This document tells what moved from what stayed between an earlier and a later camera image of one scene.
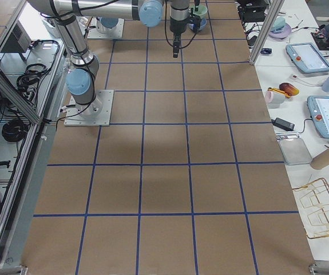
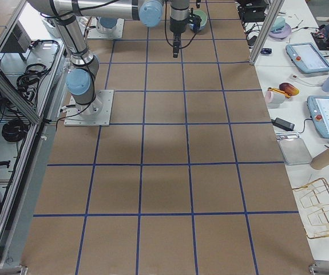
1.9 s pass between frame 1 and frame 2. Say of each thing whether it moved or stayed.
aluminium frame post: stayed
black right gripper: stayed
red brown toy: stayed
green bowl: moved
